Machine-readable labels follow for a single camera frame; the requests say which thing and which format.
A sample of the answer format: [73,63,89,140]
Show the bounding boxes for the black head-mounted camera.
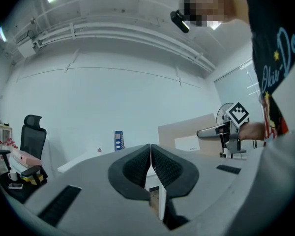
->
[170,9,190,33]

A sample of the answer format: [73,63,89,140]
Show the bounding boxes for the black standing fan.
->
[216,102,234,130]

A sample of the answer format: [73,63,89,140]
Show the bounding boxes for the white ceiling pipes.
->
[31,21,217,73]

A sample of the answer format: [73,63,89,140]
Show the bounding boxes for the black mesh office chair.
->
[0,114,49,204]

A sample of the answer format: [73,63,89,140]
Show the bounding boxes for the light wooden desk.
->
[0,120,13,152]

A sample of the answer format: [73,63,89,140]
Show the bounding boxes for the white ceiling unit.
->
[17,42,36,59]

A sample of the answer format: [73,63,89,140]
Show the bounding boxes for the beige cardboard box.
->
[158,114,227,157]

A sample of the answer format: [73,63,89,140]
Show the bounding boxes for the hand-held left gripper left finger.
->
[108,144,152,201]

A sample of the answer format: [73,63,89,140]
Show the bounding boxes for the pink flat box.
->
[11,149,42,167]

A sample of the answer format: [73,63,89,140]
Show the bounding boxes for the person's head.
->
[184,0,251,27]

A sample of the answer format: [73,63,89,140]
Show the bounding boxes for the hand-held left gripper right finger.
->
[151,144,200,198]

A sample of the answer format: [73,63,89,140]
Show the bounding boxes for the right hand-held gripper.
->
[196,102,250,154]

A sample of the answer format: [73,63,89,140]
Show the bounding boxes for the yellow black object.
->
[23,173,44,184]

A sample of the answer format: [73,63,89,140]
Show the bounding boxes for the blue plastic basket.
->
[114,130,126,152]

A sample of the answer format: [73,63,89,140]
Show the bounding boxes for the white table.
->
[58,145,168,221]

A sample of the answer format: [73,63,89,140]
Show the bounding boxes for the person's black printed shirt torso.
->
[242,0,295,147]

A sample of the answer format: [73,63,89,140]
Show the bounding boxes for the person's right forearm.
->
[238,121,266,141]

